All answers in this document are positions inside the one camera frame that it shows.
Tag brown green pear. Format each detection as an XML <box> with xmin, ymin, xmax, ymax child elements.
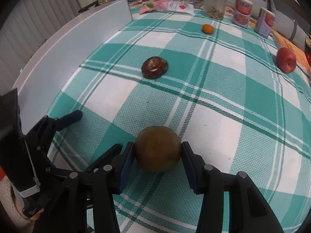
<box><xmin>135</xmin><ymin>126</ymin><xmax>181</xmax><ymax>172</ymax></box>

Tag red apple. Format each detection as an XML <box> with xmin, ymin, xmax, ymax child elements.
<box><xmin>276</xmin><ymin>47</ymin><xmax>296</xmax><ymax>74</ymax></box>

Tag small tangerine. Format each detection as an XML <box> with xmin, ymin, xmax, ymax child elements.
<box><xmin>202</xmin><ymin>24</ymin><xmax>214</xmax><ymax>35</ymax></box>

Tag person's hand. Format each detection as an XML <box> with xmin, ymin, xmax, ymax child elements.
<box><xmin>13</xmin><ymin>196</ymin><xmax>44</xmax><ymax>221</ymax></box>

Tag white cardboard box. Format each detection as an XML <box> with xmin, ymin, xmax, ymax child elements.
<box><xmin>14</xmin><ymin>0</ymin><xmax>132</xmax><ymax>134</ymax></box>

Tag teal plaid tablecloth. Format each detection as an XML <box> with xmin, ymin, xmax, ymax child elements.
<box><xmin>48</xmin><ymin>9</ymin><xmax>310</xmax><ymax>232</ymax></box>

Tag pink snack packet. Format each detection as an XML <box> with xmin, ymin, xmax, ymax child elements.
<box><xmin>139</xmin><ymin>0</ymin><xmax>195</xmax><ymax>15</ymax></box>

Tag orange book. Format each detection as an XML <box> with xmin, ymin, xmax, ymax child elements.
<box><xmin>271</xmin><ymin>29</ymin><xmax>310</xmax><ymax>78</ymax></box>

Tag right orange label can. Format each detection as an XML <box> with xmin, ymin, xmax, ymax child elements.
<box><xmin>254</xmin><ymin>7</ymin><xmax>275</xmax><ymax>38</ymax></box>

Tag orange label can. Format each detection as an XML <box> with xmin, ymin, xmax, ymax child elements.
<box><xmin>254</xmin><ymin>7</ymin><xmax>275</xmax><ymax>38</ymax></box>
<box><xmin>232</xmin><ymin>0</ymin><xmax>253</xmax><ymax>28</ymax></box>

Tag left orange label can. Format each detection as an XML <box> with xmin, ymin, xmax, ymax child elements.
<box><xmin>232</xmin><ymin>0</ymin><xmax>253</xmax><ymax>28</ymax></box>

